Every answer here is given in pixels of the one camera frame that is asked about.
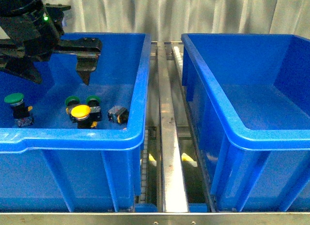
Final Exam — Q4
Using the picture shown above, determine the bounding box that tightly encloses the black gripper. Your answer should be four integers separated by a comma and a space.
0, 3, 102, 86

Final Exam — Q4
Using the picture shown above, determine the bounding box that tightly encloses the black button contact block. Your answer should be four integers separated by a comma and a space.
108, 106, 129, 124

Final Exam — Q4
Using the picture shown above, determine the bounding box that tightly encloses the blue plastic bin left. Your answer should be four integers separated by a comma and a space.
0, 33, 151, 212

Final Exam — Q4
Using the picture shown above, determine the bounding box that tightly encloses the green push button left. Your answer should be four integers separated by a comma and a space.
65, 96, 80, 115

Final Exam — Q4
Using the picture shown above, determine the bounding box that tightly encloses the white roller track strip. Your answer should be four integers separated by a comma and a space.
138, 128, 149, 204

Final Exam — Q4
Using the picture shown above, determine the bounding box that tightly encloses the yellow mushroom push button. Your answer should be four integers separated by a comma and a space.
71, 105, 97, 129

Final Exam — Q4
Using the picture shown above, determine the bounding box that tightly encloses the green mushroom push button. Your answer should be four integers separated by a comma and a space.
4, 93, 34, 128

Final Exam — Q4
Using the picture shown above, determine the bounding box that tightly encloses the metal centre conveyor rail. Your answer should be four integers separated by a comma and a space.
157, 42, 189, 213

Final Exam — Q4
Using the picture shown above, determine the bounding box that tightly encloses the blue plastic bin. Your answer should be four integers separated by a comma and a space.
0, 33, 151, 212
182, 33, 310, 212

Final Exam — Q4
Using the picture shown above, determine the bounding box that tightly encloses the blue plastic bin right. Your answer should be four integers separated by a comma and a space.
182, 33, 310, 212

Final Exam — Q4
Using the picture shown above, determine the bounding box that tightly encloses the green push button right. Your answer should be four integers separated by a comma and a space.
86, 95, 102, 122

